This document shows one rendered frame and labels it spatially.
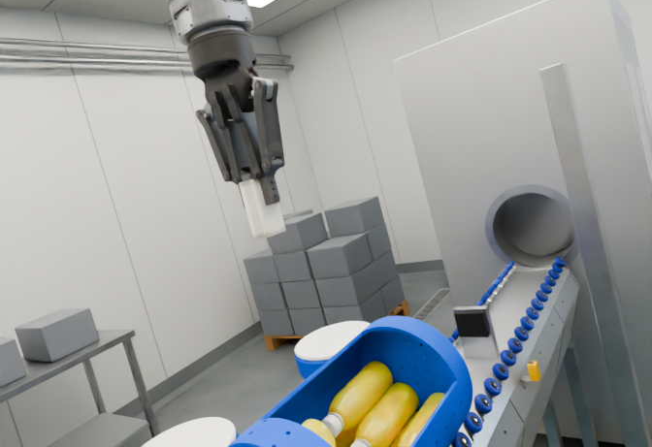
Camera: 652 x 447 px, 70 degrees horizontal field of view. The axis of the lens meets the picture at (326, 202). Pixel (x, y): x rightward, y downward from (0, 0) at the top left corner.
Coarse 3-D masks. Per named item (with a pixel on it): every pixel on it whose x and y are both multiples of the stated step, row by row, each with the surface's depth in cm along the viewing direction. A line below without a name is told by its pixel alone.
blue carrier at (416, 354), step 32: (384, 320) 105; (416, 320) 102; (352, 352) 110; (384, 352) 109; (416, 352) 104; (448, 352) 97; (320, 384) 101; (416, 384) 106; (448, 384) 101; (288, 416) 92; (320, 416) 101; (448, 416) 88
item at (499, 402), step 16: (560, 288) 179; (544, 304) 163; (544, 320) 156; (512, 352) 134; (528, 352) 137; (512, 368) 128; (512, 384) 123; (496, 400) 116; (480, 416) 110; (496, 416) 112; (480, 432) 106
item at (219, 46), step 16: (224, 32) 51; (240, 32) 52; (192, 48) 52; (208, 48) 51; (224, 48) 51; (240, 48) 52; (192, 64) 53; (208, 64) 52; (224, 64) 52; (240, 64) 52; (208, 80) 56; (224, 80) 54; (240, 80) 52; (208, 96) 56; (240, 96) 53
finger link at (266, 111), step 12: (264, 84) 50; (276, 84) 52; (264, 96) 51; (276, 96) 52; (264, 108) 51; (276, 108) 52; (264, 120) 51; (276, 120) 53; (264, 132) 51; (276, 132) 53; (264, 144) 52; (276, 144) 53; (264, 156) 52; (276, 156) 53; (264, 168) 53
